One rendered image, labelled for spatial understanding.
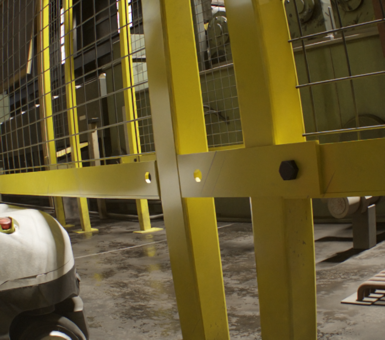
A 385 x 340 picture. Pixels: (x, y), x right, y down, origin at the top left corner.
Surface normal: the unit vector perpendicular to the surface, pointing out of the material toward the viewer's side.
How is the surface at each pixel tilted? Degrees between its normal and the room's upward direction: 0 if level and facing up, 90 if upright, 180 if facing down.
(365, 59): 90
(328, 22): 90
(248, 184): 90
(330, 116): 90
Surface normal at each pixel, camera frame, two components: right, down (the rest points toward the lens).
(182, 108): 0.63, -0.07
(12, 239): 0.61, -0.33
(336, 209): -0.76, 0.10
